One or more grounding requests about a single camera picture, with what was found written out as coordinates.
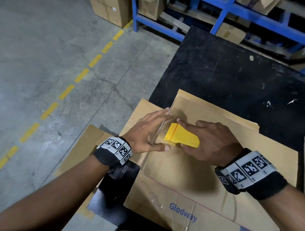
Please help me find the scrap cardboard sheet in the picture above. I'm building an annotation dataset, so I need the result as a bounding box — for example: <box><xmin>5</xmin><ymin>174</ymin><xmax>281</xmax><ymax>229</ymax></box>
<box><xmin>55</xmin><ymin>123</ymin><xmax>119</xmax><ymax>221</ymax></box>

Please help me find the small taped cardboard box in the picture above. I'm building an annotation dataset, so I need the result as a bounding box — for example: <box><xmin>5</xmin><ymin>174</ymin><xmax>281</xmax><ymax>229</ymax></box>
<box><xmin>215</xmin><ymin>23</ymin><xmax>247</xmax><ymax>45</ymax></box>

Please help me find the tall brown cardboard box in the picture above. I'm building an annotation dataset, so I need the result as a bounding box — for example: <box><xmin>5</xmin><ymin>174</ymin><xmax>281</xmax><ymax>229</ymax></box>
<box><xmin>90</xmin><ymin>0</ymin><xmax>133</xmax><ymax>29</ymax></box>

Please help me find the left wristband with marker tags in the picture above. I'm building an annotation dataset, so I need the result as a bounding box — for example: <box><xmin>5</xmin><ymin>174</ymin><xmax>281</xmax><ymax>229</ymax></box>
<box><xmin>93</xmin><ymin>136</ymin><xmax>133</xmax><ymax>170</ymax></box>

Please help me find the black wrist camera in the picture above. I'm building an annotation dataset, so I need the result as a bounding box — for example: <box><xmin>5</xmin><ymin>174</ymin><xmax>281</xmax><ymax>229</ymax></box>
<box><xmin>105</xmin><ymin>162</ymin><xmax>141</xmax><ymax>188</ymax></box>
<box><xmin>215</xmin><ymin>168</ymin><xmax>240</xmax><ymax>195</ymax></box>

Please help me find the blue metal storage rack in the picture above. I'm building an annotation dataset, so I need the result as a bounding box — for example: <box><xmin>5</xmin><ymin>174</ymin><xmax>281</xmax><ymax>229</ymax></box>
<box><xmin>132</xmin><ymin>0</ymin><xmax>305</xmax><ymax>46</ymax></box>

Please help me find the person's left forearm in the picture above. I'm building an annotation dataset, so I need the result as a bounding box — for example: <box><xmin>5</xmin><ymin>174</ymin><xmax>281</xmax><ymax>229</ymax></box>
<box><xmin>0</xmin><ymin>155</ymin><xmax>110</xmax><ymax>231</ymax></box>

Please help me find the pink-striped cardboard box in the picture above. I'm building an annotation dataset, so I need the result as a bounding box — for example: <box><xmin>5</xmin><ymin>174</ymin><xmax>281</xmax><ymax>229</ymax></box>
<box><xmin>119</xmin><ymin>89</ymin><xmax>299</xmax><ymax>231</ymax></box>

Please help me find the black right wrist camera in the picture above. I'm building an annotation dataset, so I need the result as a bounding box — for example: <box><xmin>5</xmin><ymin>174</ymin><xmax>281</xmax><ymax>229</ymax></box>
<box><xmin>215</xmin><ymin>168</ymin><xmax>240</xmax><ymax>195</ymax></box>

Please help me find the person's left hand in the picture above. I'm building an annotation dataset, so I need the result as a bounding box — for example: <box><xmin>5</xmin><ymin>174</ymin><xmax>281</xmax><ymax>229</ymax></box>
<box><xmin>123</xmin><ymin>108</ymin><xmax>174</xmax><ymax>154</ymax></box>

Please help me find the right wristband with marker tags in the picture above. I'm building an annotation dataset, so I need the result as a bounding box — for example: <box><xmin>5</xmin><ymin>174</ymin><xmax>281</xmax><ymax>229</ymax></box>
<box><xmin>220</xmin><ymin>148</ymin><xmax>288</xmax><ymax>200</ymax></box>

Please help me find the small box low shelf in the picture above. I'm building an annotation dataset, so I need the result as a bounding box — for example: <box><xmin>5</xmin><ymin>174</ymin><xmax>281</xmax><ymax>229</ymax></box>
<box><xmin>138</xmin><ymin>0</ymin><xmax>166</xmax><ymax>21</ymax></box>

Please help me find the wristband with marker tags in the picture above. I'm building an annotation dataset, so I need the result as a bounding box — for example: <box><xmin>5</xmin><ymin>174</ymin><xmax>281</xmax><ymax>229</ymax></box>
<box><xmin>220</xmin><ymin>148</ymin><xmax>288</xmax><ymax>200</ymax></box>
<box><xmin>93</xmin><ymin>136</ymin><xmax>133</xmax><ymax>170</ymax></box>

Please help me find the person's right hand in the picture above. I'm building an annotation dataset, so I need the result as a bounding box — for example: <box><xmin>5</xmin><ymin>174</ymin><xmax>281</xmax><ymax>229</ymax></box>
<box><xmin>176</xmin><ymin>118</ymin><xmax>243</xmax><ymax>167</ymax></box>

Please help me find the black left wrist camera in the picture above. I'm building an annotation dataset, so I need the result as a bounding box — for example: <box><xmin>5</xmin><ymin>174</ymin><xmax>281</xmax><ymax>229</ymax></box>
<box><xmin>105</xmin><ymin>162</ymin><xmax>141</xmax><ymax>188</ymax></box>

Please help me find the person's right forearm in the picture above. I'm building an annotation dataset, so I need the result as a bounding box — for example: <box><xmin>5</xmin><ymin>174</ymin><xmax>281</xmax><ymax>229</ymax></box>
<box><xmin>258</xmin><ymin>183</ymin><xmax>305</xmax><ymax>231</ymax></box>

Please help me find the yellow tape dispenser with tape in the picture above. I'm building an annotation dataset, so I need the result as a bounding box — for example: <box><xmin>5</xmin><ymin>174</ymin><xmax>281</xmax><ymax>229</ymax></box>
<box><xmin>148</xmin><ymin>119</ymin><xmax>200</xmax><ymax>149</ymax></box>

